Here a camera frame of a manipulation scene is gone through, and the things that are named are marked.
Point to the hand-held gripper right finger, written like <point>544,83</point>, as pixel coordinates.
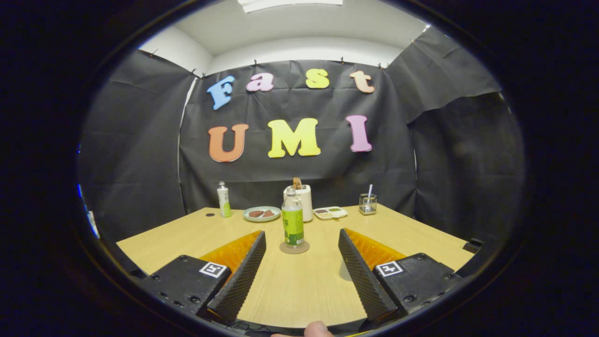
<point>362,278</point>

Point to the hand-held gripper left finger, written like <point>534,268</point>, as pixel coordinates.
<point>241,281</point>

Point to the round brown coaster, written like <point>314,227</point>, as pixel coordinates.
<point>285,248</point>

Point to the clear juice bottle green label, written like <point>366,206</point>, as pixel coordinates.
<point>293,229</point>

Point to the wooden table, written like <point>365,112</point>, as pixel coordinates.
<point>304,290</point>

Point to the pale green plate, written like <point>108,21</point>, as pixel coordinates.
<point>249,218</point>

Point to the white divided snack dish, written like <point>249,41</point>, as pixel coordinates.
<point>339,214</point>

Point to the brown meat piece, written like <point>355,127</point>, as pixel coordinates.
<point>269,214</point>
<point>256,214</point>

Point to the white toaster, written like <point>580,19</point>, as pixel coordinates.
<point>308,206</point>

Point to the brown bread slice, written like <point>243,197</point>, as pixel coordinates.
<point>297,182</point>

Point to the black backdrop cloth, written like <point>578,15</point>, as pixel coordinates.
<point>290,178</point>

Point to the small black box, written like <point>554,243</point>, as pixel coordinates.
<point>472,245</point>

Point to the ceiling light panel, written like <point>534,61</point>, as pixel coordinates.
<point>290,3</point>

